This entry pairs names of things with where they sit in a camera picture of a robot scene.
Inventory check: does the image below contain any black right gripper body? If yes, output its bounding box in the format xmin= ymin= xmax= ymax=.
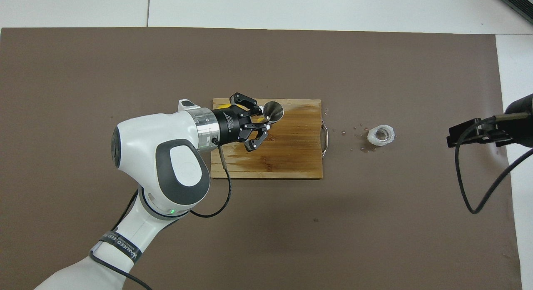
xmin=502 ymin=93 xmax=533 ymax=148

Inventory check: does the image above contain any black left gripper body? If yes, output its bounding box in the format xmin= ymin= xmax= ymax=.
xmin=212 ymin=106 xmax=250 ymax=145

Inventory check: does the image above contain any steel double jigger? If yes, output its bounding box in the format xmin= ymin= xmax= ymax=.
xmin=262 ymin=100 xmax=284 ymax=131

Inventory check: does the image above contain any wooden cutting board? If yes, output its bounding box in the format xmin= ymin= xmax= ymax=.
xmin=210 ymin=98 xmax=329 ymax=180

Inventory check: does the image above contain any brown paper table mat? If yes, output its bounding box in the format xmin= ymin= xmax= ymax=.
xmin=0 ymin=27 xmax=523 ymax=290

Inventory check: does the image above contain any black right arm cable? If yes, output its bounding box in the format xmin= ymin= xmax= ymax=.
xmin=455 ymin=112 xmax=533 ymax=214

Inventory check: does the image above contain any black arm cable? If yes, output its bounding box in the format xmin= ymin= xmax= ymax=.
xmin=455 ymin=112 xmax=533 ymax=214
xmin=89 ymin=138 xmax=232 ymax=290

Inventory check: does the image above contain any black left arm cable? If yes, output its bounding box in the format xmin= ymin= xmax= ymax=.
xmin=89 ymin=138 xmax=232 ymax=290

